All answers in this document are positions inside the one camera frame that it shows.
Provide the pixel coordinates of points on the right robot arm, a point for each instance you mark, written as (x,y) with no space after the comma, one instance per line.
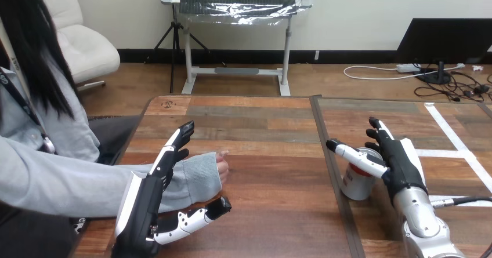
(421,219)

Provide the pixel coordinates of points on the red and white drink can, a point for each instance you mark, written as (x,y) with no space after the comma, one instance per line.
(355,185)

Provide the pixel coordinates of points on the dark screen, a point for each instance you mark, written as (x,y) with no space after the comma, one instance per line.
(442,39)

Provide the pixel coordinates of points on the white desk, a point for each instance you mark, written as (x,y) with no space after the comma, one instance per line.
(234,71)

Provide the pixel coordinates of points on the white cushioned chair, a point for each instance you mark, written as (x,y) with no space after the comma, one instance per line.
(86,49)

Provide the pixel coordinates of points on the black tripod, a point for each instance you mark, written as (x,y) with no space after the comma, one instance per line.
(175,37)

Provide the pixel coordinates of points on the foil sheet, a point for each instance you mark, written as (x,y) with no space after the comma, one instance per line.
(246,12)

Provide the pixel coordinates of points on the white power strip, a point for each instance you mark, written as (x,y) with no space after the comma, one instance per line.
(408,68)

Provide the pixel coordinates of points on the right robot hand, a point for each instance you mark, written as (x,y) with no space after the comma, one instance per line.
(403,168)

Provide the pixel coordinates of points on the person's hand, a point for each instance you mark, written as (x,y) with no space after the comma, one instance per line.
(223,168)

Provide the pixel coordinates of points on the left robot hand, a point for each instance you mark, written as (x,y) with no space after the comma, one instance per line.
(140,206)

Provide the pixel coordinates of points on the person's body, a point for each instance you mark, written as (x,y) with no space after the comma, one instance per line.
(42,95)

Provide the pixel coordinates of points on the person's forearm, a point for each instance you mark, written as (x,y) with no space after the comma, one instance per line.
(96,187)

